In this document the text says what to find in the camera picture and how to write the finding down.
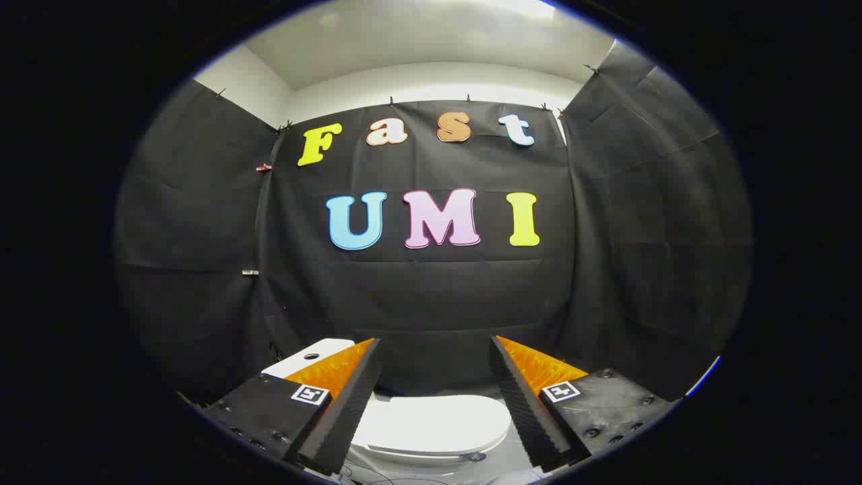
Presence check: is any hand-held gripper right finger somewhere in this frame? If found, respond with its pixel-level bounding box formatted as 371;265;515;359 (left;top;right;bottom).
490;335;674;472

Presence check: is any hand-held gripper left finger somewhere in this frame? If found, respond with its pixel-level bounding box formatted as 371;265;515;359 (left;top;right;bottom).
202;338;383;476

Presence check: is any white toilet lid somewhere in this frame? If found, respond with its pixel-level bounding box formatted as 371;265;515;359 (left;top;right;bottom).
352;395;512;459

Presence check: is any white toilet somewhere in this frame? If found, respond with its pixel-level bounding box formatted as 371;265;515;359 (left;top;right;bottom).
261;339;514;472

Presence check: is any black backdrop cloth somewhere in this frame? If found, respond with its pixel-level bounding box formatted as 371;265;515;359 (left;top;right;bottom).
114;40;753;405

